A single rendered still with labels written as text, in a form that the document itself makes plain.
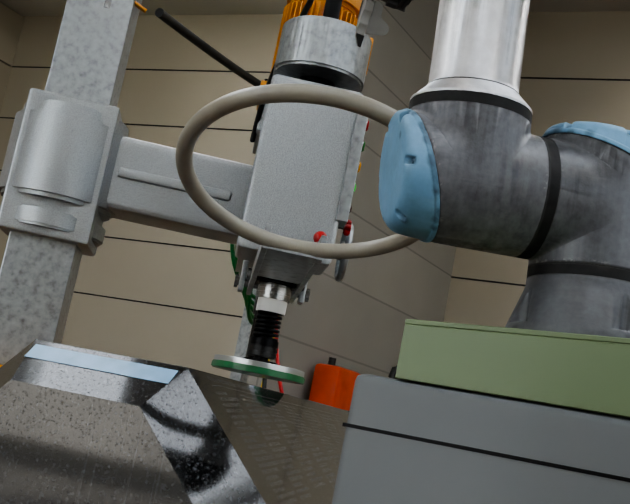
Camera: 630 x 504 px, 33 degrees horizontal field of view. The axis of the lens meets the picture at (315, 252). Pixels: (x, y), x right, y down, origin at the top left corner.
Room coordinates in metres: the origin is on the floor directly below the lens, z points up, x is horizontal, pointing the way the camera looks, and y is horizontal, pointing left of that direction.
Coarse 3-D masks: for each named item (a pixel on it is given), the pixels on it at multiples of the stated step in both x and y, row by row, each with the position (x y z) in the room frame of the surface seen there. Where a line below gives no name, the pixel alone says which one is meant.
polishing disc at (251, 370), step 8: (216, 360) 2.43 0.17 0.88; (256, 360) 2.44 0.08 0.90; (264, 360) 2.44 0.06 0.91; (224, 368) 2.47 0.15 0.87; (232, 368) 2.39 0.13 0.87; (240, 368) 2.38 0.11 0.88; (248, 368) 2.37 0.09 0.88; (256, 368) 2.37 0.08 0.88; (264, 368) 2.37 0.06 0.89; (256, 376) 2.57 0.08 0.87; (264, 376) 2.47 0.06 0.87; (272, 376) 2.38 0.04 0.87; (280, 376) 2.38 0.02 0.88; (288, 376) 2.40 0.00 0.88; (296, 376) 2.42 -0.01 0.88
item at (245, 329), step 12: (156, 12) 3.28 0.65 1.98; (168, 24) 3.35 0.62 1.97; (180, 24) 3.39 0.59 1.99; (192, 36) 3.48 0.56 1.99; (204, 48) 3.59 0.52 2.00; (216, 60) 3.72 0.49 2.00; (228, 60) 3.77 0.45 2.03; (240, 72) 3.89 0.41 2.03; (252, 84) 4.05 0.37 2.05; (252, 300) 4.99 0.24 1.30; (252, 312) 5.05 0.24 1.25; (276, 324) 4.96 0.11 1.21; (240, 336) 5.07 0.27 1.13; (240, 348) 5.06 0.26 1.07; (276, 360) 4.90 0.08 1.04; (264, 384) 5.09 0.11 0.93
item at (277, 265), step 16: (320, 240) 2.04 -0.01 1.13; (256, 256) 2.33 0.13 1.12; (272, 256) 2.10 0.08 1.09; (288, 256) 2.06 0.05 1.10; (304, 256) 2.03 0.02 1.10; (256, 272) 2.33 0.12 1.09; (272, 272) 2.29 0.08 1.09; (288, 272) 2.25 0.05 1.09; (304, 272) 2.21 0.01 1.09; (256, 288) 2.67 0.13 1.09; (304, 288) 2.53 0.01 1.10
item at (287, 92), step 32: (224, 96) 1.66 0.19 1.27; (256, 96) 1.62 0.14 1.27; (288, 96) 1.61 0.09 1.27; (320, 96) 1.60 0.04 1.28; (352, 96) 1.60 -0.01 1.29; (192, 128) 1.72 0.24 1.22; (192, 160) 1.82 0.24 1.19; (192, 192) 1.89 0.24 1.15; (224, 224) 1.97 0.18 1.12; (320, 256) 2.03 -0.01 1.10; (352, 256) 2.01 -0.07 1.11
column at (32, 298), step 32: (96, 0) 2.97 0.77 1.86; (128, 0) 2.98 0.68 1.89; (64, 32) 2.96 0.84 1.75; (96, 32) 2.97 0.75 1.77; (128, 32) 3.01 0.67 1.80; (64, 64) 2.96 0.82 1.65; (96, 64) 2.97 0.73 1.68; (96, 96) 2.98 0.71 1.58; (32, 256) 2.97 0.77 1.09; (64, 256) 2.98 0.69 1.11; (0, 288) 2.96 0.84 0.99; (32, 288) 2.97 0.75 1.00; (64, 288) 2.98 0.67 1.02; (0, 320) 2.96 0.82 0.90; (32, 320) 2.97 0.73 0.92; (64, 320) 3.11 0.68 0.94; (0, 352) 2.97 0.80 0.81
